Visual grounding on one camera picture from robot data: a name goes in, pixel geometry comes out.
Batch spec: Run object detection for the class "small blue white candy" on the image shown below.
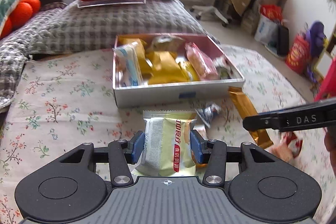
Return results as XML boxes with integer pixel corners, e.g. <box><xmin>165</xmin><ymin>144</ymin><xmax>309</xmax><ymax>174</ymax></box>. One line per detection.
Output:
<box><xmin>195</xmin><ymin>102</ymin><xmax>223</xmax><ymax>128</ymax></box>

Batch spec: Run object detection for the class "red snack packet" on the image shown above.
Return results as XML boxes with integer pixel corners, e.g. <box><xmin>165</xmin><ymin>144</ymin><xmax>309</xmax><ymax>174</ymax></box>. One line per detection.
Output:
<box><xmin>269</xmin><ymin>131</ymin><xmax>303</xmax><ymax>164</ymax></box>

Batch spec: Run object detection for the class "green white biscuit packet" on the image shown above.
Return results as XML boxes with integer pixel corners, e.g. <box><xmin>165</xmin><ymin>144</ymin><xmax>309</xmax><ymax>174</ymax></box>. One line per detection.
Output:
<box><xmin>131</xmin><ymin>110</ymin><xmax>197</xmax><ymax>177</ymax></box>

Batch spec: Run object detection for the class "gold snack bar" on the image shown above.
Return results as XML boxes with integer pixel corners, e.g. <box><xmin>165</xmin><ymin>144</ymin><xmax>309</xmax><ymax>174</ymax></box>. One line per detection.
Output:
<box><xmin>228</xmin><ymin>87</ymin><xmax>273</xmax><ymax>149</ymax></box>

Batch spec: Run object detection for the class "white blue snack packet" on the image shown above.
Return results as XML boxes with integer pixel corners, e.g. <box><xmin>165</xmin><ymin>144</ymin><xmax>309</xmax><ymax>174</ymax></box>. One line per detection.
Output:
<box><xmin>114</xmin><ymin>42</ymin><xmax>143</xmax><ymax>88</ymax></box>

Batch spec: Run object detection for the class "pink snack packet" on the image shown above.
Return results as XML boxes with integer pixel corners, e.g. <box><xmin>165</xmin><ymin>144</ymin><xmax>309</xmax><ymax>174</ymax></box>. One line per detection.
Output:
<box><xmin>185</xmin><ymin>42</ymin><xmax>220</xmax><ymax>81</ymax></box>

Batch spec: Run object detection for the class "white walnut snack packet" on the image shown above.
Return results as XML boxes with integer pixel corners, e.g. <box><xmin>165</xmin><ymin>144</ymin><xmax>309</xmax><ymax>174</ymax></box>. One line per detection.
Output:
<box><xmin>146</xmin><ymin>35</ymin><xmax>185</xmax><ymax>53</ymax></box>

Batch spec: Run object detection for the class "bright yellow snack packet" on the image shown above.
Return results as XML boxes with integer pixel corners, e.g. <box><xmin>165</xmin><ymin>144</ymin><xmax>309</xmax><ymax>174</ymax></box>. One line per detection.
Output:
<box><xmin>178</xmin><ymin>61</ymin><xmax>200</xmax><ymax>82</ymax></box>

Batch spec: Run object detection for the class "floral tablecloth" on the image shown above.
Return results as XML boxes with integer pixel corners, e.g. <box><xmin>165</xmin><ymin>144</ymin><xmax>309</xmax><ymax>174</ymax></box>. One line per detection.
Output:
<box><xmin>1</xmin><ymin>46</ymin><xmax>335</xmax><ymax>223</ymax></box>

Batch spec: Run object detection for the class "white pink-lined cardboard box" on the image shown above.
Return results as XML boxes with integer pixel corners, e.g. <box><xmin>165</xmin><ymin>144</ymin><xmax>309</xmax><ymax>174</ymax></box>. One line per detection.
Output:
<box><xmin>113</xmin><ymin>34</ymin><xmax>245</xmax><ymax>108</ymax></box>

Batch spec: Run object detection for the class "black bag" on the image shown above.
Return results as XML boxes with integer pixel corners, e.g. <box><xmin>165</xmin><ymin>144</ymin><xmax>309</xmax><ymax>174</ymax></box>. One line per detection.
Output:
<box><xmin>277</xmin><ymin>25</ymin><xmax>289</xmax><ymax>56</ymax></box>

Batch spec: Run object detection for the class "white blue plastic bag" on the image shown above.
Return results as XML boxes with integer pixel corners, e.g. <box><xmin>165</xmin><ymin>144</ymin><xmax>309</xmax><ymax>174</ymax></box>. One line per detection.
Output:
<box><xmin>254</xmin><ymin>14</ymin><xmax>278</xmax><ymax>45</ymax></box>

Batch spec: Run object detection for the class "grey checked blanket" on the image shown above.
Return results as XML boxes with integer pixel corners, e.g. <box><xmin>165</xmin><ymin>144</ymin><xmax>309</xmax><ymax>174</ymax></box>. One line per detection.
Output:
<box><xmin>1</xmin><ymin>0</ymin><xmax>207</xmax><ymax>108</ymax></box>

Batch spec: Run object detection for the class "small orange plush cushion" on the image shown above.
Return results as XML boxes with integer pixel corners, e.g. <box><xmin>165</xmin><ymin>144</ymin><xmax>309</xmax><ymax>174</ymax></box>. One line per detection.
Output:
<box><xmin>1</xmin><ymin>0</ymin><xmax>41</xmax><ymax>39</ymax></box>

